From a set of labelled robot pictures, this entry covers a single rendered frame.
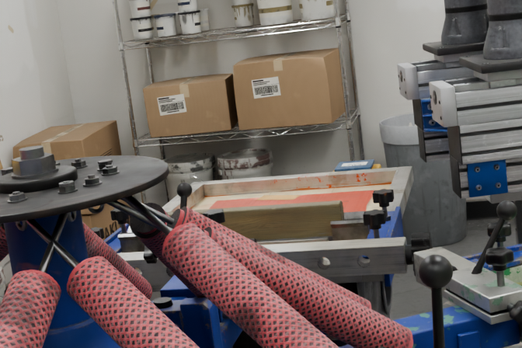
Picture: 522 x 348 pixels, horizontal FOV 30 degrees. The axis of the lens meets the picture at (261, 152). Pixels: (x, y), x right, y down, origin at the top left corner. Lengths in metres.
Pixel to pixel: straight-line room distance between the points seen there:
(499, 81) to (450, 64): 0.50
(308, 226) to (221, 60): 3.88
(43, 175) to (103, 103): 4.91
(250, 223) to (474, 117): 0.60
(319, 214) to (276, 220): 0.09
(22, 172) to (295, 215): 0.90
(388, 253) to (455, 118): 0.65
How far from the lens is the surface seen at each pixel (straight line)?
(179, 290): 1.55
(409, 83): 2.71
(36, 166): 1.10
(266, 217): 1.92
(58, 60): 5.97
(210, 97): 5.32
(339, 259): 1.66
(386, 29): 5.55
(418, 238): 1.65
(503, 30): 2.26
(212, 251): 1.01
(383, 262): 1.66
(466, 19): 2.73
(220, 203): 2.47
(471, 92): 2.23
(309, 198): 2.41
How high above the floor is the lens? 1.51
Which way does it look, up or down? 10 degrees down
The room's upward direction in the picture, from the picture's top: 7 degrees counter-clockwise
